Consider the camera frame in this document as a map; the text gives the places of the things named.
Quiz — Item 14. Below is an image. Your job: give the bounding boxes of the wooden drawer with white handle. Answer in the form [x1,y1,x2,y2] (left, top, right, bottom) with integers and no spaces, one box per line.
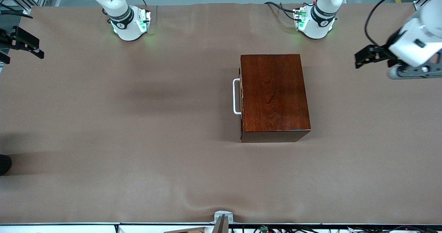
[233,66,244,140]

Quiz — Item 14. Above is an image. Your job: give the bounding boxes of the dark brown wooden cabinet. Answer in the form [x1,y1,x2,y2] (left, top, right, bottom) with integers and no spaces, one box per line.
[239,54,311,143]

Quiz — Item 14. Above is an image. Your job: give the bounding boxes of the black rounded object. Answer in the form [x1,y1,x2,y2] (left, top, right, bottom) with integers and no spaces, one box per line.
[0,154,12,176]

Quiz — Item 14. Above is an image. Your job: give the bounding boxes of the brown table cloth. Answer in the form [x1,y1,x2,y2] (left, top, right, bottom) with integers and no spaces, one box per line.
[0,2,442,225]

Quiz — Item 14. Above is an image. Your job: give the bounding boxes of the brown cardboard piece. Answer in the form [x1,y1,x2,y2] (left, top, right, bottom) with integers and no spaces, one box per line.
[163,227,208,233]

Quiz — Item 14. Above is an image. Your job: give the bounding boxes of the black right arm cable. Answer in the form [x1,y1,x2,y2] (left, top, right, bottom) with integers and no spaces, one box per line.
[0,9,33,19]

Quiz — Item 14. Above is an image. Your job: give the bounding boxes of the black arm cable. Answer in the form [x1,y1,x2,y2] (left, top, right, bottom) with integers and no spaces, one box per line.
[364,0,434,48]
[0,9,33,19]

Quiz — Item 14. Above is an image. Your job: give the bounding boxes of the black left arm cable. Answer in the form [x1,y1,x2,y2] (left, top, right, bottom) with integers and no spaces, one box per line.
[364,0,434,48]

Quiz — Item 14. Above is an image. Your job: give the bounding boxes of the black left base cables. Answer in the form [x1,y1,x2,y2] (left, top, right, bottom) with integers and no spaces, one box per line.
[264,1,301,21]

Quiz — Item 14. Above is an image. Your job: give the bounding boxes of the white table edge rail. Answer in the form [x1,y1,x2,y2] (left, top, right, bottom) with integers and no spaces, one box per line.
[0,222,442,233]

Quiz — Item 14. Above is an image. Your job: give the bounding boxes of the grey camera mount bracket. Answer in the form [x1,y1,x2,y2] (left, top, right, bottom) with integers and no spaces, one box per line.
[212,211,234,233]

